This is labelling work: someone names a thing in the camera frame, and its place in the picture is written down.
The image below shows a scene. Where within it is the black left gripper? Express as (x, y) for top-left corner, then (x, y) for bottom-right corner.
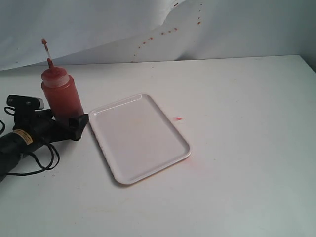
(13, 108), (88, 143)

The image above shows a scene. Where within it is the red sauce squeeze bottle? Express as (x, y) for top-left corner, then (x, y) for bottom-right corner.
(41, 38), (83, 125)

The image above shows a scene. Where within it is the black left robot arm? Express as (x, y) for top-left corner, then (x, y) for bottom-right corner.
(0, 109), (89, 181)

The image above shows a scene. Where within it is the white rectangular tray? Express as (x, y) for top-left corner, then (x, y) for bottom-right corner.
(89, 93), (192, 185)

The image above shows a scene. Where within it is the white paper backdrop sheet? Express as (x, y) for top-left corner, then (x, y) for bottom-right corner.
(0, 0), (316, 70)

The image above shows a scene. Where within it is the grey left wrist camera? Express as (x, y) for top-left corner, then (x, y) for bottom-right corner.
(6, 95), (44, 110)

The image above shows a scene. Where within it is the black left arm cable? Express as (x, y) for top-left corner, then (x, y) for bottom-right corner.
(0, 106), (60, 176)

